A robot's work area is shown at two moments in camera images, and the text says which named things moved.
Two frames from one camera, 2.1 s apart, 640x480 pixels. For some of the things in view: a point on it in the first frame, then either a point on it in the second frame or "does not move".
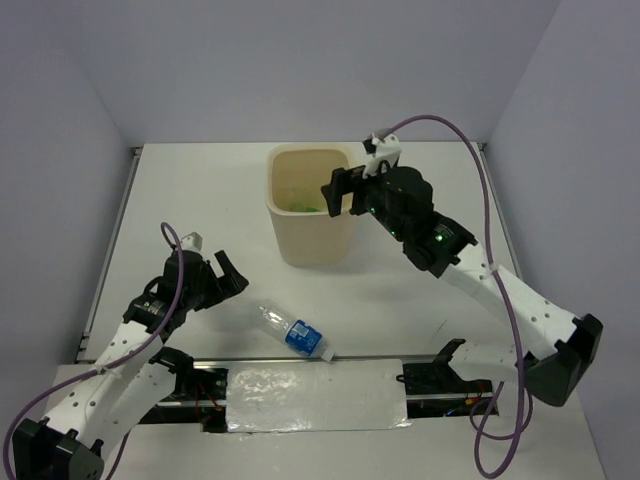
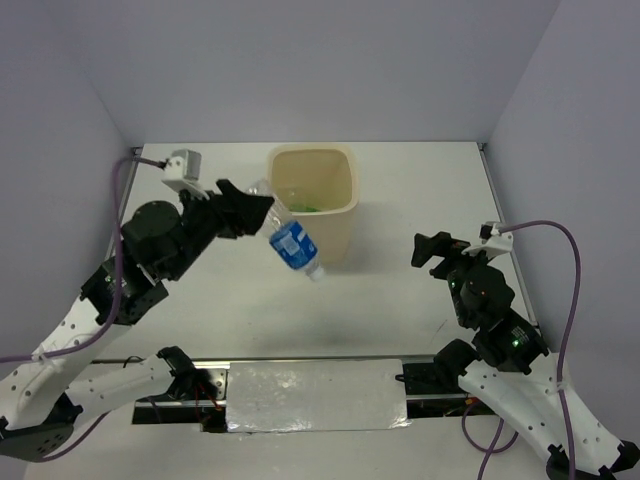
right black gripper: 341,179 → 440,243
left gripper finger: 231,285 → 245,212
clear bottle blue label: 301,335 → 290,242
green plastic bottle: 300,207 does not move
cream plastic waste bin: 307,233 does not move
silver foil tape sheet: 279,396 does not move
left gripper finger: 226,265 → 229,190
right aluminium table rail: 483,148 does not move
